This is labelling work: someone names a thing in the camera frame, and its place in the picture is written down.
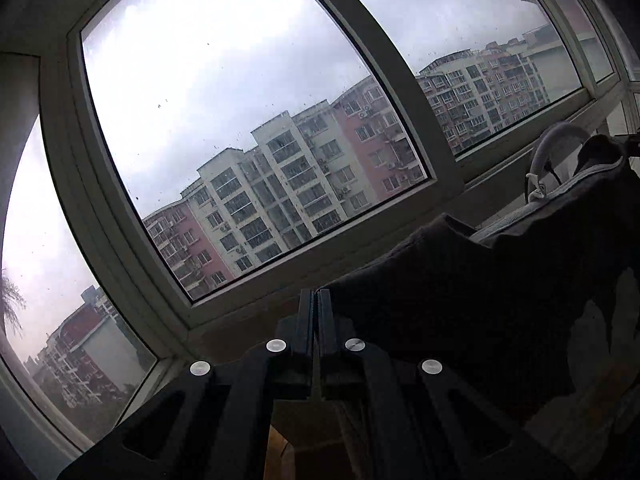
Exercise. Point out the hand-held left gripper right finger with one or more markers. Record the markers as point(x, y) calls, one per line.
point(325, 310)

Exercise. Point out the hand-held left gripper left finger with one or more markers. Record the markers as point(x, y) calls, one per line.
point(306, 310)

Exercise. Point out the white framed window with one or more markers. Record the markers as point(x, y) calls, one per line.
point(395, 75)

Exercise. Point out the dark grey t-shirt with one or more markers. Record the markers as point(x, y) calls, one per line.
point(475, 300)

